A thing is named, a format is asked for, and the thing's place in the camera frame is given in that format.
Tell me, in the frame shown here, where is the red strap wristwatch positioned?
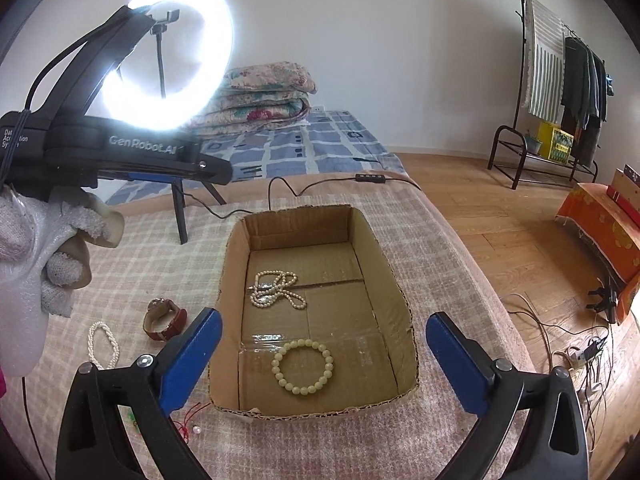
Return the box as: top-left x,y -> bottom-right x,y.
143,297 -> 188,343

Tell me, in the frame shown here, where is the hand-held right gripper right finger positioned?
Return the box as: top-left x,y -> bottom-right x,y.
425,311 -> 590,480

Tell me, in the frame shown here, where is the yellow crate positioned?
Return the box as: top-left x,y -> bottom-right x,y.
537,121 -> 575,163

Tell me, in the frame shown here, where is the orange cloth-covered table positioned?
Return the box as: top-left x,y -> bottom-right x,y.
555,182 -> 640,326

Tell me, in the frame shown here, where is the cardboard box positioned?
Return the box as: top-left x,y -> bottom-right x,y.
207,204 -> 421,418

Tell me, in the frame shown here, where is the black clamp stand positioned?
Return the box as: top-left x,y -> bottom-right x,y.
587,275 -> 626,323

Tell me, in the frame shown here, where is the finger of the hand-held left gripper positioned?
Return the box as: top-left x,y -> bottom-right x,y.
27,5 -> 155,118
97,152 -> 233,186

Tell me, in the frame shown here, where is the black tripod stand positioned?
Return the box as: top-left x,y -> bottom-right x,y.
156,24 -> 227,246

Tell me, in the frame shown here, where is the black cable with remote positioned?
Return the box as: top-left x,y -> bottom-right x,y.
185,172 -> 423,221

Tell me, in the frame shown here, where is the white power strip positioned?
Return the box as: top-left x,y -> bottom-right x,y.
555,345 -> 608,368

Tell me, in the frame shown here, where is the white ring light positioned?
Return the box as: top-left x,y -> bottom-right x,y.
102,0 -> 235,131

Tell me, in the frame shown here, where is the long pearl necklace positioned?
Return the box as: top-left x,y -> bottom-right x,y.
248,270 -> 307,310

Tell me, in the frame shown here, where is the red cord jade pendant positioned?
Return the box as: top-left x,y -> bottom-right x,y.
127,400 -> 213,446

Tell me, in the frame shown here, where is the grey hanging garment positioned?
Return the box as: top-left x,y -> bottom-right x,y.
587,50 -> 608,122

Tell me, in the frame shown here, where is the beige gift box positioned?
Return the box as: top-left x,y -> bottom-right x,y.
607,164 -> 640,211

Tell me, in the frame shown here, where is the pink plaid blanket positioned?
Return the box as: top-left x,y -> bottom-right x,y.
0,172 -> 538,480

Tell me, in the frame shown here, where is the black clothes rack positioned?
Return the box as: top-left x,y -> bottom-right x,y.
489,0 -> 613,191

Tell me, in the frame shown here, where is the dark green hanging jacket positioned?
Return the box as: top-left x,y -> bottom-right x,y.
560,35 -> 593,131

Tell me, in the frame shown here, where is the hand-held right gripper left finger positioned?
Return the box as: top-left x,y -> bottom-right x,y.
56,306 -> 223,480

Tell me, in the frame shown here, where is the person's left hand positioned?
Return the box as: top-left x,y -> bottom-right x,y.
0,182 -> 126,320

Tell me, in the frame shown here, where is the red slim box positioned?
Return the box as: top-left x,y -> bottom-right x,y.
606,185 -> 640,233

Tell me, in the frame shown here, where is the striped towel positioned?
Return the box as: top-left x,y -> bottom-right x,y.
520,0 -> 568,123

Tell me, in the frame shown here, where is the multi-strand pearl bracelet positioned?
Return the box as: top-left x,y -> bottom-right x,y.
87,321 -> 121,371

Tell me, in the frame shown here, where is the folded floral quilt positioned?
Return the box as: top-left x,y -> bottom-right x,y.
220,61 -> 318,96
187,91 -> 311,136

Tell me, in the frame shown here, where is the cream beaded bracelet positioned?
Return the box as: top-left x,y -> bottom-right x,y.
271,339 -> 334,397

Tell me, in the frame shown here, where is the blue patterned bedsheet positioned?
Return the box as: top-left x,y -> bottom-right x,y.
105,109 -> 421,206

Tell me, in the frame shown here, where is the tangle of floor cables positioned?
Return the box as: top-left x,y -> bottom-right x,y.
500,292 -> 616,451

